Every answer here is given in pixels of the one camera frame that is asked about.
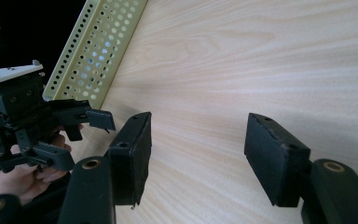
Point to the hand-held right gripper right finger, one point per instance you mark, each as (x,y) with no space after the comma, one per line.
(273,158)

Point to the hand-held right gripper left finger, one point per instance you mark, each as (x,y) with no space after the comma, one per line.
(130,155)

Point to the pale yellow perforated plastic basket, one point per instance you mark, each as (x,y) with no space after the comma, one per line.
(96,49)

